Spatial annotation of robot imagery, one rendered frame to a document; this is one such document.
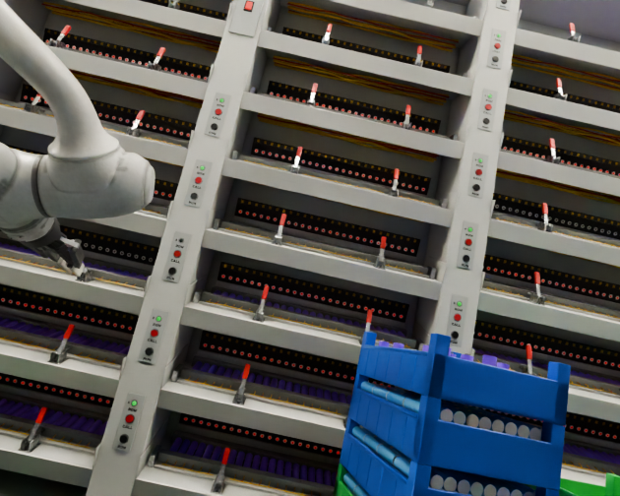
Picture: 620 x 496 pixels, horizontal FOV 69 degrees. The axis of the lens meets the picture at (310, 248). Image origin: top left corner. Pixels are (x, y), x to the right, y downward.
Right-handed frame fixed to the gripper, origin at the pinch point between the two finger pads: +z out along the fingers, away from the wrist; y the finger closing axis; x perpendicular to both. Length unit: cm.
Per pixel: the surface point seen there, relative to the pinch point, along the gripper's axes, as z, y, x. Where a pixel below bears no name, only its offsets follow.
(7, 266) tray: 7.0, -17.2, -1.8
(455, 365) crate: -42, 72, -15
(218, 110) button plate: -5, 21, 47
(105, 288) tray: 6.9, 6.6, -1.9
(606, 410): 8, 130, -4
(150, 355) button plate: 9.5, 21.1, -14.3
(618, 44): -1, 139, 118
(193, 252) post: 3.9, 24.2, 10.9
